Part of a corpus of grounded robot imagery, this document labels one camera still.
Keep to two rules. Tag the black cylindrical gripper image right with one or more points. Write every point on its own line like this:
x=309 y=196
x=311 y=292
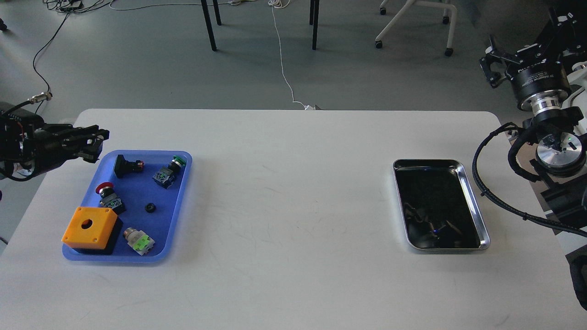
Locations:
x=539 y=80

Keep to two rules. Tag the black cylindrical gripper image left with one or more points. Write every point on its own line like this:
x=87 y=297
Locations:
x=50 y=151

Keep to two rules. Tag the black gear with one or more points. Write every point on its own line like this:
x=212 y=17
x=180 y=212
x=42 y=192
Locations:
x=150 y=208

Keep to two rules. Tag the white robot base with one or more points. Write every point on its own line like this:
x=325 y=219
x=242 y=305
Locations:
x=578 y=77

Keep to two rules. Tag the blue plastic tray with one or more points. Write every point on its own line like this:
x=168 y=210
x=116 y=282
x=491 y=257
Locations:
x=136 y=190

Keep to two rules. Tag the silver metal tray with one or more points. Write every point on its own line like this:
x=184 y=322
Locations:
x=439 y=209

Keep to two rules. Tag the black cabinet on casters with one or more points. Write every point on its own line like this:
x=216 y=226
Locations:
x=569 y=36

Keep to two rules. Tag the red mushroom push button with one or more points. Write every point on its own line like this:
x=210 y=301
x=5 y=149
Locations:
x=109 y=198

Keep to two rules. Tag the orange and black button box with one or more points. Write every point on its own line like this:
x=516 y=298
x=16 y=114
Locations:
x=93 y=230

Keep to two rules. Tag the white chair base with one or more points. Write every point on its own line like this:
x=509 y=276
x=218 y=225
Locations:
x=406 y=18

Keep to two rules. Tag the black table leg left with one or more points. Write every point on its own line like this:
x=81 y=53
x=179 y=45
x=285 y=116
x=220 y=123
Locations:
x=208 y=22

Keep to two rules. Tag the black table leg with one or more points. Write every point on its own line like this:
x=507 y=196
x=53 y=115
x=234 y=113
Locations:
x=314 y=21
x=208 y=22

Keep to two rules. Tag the black table leg right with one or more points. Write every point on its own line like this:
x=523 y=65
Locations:
x=314 y=21

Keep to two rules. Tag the black selector switch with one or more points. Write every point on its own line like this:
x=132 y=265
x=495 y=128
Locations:
x=123 y=166

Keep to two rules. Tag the green push button switch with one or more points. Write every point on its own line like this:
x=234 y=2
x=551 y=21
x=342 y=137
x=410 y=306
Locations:
x=167 y=175

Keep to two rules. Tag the light green contact block switch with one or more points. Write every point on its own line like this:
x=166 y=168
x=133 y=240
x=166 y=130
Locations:
x=138 y=240

